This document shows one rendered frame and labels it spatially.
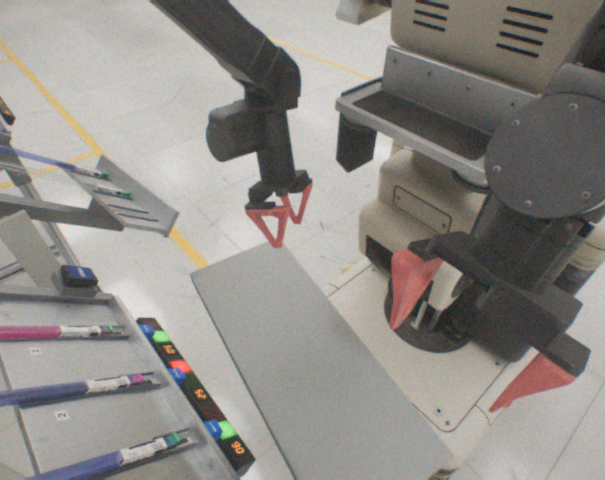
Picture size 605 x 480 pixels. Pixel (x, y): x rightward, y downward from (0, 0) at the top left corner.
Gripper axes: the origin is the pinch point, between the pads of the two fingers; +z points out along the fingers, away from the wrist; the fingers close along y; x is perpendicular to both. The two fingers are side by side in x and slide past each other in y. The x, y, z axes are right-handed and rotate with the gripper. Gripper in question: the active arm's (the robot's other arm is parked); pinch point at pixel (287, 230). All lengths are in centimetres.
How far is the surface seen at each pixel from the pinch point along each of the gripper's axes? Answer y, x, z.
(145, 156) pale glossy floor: 133, 147, 10
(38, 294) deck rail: -22.5, 33.5, 1.1
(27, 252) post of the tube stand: -10, 53, 1
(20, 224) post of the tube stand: -10, 51, -5
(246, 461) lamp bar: -24.1, 1.8, 26.9
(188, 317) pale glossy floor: 45, 69, 58
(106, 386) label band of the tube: -29.1, 16.9, 10.1
